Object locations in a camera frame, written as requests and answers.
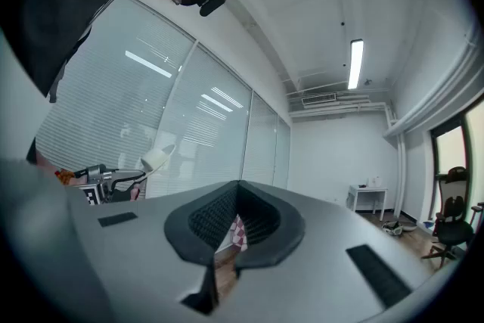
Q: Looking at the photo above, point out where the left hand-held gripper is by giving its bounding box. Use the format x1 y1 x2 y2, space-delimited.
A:
73 163 148 206

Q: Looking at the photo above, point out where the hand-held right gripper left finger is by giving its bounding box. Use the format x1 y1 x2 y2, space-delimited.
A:
0 159 238 323

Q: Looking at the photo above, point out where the black head camera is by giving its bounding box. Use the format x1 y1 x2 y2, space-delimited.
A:
198 0 229 17

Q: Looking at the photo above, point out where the black mesh office chair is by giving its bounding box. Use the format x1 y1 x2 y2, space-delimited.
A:
421 166 484 269

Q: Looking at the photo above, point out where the white ceiling air vent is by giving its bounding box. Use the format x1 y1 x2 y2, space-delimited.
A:
301 92 337 107

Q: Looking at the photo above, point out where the person's black shirt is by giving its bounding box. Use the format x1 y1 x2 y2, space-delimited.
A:
0 0 160 104

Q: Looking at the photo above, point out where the round white plate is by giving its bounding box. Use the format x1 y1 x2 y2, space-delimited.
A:
141 143 178 177

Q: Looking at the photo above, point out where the small white table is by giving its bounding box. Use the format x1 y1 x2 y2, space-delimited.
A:
346 183 389 221

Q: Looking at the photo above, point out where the black white handheld device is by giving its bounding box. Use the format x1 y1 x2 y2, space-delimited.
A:
381 219 417 238

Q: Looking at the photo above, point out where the dark framed window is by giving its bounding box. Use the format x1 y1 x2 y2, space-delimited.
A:
429 98 484 224

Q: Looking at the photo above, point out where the white ceiling pipe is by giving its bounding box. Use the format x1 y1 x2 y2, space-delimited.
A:
381 30 484 138

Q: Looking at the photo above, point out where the orange beaded bracelet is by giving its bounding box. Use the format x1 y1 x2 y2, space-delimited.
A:
54 169 76 185

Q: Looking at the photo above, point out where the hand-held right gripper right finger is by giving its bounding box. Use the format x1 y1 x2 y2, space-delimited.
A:
211 179 467 323

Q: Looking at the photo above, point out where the person's left forearm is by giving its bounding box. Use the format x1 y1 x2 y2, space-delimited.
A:
34 147 64 179

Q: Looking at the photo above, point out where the long ceiling light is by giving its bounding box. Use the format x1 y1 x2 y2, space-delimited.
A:
346 38 365 91

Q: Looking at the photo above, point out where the round checkered table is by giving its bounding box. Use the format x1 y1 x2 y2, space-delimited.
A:
231 214 250 250

